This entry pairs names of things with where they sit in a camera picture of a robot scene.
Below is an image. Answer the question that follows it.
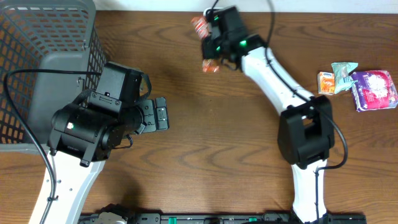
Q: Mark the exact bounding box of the red orange snack bar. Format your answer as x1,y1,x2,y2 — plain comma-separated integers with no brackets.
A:
191,16,220,73

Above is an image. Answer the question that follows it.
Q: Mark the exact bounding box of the small orange white box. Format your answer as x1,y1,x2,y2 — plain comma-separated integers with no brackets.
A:
317,72,335,95

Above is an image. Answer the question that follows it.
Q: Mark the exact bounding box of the teal candy packet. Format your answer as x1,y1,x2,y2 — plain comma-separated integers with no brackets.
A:
331,62,358,94

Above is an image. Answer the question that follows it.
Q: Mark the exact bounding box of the purple snack packet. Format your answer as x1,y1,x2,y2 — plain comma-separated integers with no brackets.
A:
351,70,397,112

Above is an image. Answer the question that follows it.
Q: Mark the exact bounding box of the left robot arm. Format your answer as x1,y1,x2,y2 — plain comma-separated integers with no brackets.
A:
29,93,169,223

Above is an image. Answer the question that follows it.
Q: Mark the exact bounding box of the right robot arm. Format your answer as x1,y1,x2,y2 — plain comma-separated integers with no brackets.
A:
192,6,335,223

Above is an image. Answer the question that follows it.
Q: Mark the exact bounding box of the white barcode scanner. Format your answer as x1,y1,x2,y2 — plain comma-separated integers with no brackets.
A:
203,7,218,17

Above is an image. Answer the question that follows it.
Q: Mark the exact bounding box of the grey plastic mesh basket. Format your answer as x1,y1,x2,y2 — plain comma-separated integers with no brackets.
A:
1,0,107,151

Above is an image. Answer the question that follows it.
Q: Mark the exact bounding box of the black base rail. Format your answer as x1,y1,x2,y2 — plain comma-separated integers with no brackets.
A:
79,212,368,224

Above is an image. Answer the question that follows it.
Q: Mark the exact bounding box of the right black cable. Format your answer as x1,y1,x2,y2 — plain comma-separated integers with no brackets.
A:
205,0,349,224

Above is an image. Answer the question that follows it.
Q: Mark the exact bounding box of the black cable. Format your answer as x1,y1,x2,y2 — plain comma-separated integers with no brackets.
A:
2,68,102,224
205,0,349,224

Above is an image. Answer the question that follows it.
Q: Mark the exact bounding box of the left black cable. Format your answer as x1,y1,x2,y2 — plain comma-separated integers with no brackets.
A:
2,68,102,224

